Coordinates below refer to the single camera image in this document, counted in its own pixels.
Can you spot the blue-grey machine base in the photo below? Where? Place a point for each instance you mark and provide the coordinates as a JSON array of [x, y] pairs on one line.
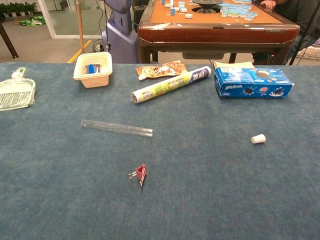
[[120, 42]]

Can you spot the green potted plants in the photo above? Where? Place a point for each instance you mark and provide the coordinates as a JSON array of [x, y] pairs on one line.
[[17, 7]]

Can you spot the dark wooden table leg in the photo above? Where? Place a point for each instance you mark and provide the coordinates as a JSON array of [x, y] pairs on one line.
[[10, 42]]

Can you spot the small white cap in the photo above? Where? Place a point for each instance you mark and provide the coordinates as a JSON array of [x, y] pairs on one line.
[[258, 138]]

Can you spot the green cling film roll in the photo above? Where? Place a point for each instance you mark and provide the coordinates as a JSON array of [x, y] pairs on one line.
[[170, 85]]

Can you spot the white plastic basket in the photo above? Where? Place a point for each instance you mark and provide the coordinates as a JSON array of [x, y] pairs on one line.
[[312, 53]]

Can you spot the black mahjong table dial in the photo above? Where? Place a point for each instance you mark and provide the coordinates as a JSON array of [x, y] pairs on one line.
[[207, 3]]

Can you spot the clear plastic tube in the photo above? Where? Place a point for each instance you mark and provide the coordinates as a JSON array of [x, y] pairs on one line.
[[117, 128]]

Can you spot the green bag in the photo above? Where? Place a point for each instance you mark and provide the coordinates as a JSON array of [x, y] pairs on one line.
[[32, 21]]

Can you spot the white blue mahjong tile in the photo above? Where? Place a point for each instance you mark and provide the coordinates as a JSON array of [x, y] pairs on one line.
[[172, 11], [249, 17], [188, 16]]

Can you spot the blue foil packet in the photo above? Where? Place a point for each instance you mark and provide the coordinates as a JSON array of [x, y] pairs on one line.
[[91, 68]]

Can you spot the red binder clip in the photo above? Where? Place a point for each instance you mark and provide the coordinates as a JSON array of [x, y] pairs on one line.
[[140, 171]]

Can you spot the beige plastic container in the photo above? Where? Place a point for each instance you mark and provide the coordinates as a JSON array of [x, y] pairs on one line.
[[96, 81]]

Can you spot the orange snack pouch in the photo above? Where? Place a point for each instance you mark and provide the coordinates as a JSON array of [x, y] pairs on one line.
[[165, 70]]

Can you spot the blue cookie box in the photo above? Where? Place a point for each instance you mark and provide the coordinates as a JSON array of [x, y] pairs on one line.
[[240, 85]]

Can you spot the wooden pole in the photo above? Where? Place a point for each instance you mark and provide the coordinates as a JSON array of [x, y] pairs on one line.
[[80, 25]]

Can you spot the brown mahjong table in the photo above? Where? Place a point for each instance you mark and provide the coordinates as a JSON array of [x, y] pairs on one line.
[[212, 32]]

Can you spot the blue felt table mat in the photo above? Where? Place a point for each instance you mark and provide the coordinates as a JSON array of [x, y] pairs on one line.
[[175, 212]]

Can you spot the black tripod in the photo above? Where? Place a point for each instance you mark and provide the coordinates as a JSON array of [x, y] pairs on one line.
[[303, 40]]

